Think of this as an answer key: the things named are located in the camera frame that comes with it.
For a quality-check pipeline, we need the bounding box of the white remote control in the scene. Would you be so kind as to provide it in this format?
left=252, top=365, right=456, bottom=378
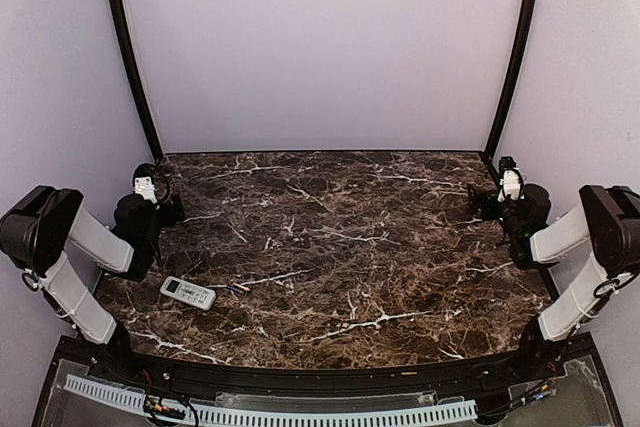
left=160, top=276, right=217, bottom=311

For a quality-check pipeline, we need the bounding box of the gold AAA battery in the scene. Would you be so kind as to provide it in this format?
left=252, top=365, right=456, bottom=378
left=233, top=284, right=251, bottom=292

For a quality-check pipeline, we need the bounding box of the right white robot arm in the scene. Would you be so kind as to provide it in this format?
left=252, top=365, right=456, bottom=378
left=467, top=184, right=639, bottom=381

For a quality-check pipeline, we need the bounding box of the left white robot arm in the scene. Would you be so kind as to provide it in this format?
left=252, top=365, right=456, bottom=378
left=1, top=177, right=185, bottom=383

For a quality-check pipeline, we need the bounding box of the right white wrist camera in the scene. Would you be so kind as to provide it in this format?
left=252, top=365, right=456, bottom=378
left=498, top=156, right=524, bottom=202

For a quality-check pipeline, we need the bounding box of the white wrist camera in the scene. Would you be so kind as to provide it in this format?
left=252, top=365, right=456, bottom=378
left=498, top=156, right=524, bottom=202
left=133, top=163, right=158, bottom=204

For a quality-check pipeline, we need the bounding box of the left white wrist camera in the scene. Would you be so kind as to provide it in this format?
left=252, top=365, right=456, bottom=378
left=133, top=163, right=158, bottom=204

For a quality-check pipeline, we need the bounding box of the black front frame rail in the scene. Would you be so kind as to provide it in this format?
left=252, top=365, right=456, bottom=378
left=54, top=331, right=601, bottom=398

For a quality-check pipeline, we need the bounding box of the white slotted cable duct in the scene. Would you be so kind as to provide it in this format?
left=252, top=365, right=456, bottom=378
left=63, top=374, right=478, bottom=427

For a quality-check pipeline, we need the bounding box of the left black frame post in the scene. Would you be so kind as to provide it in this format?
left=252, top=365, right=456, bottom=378
left=108, top=0, right=164, bottom=163

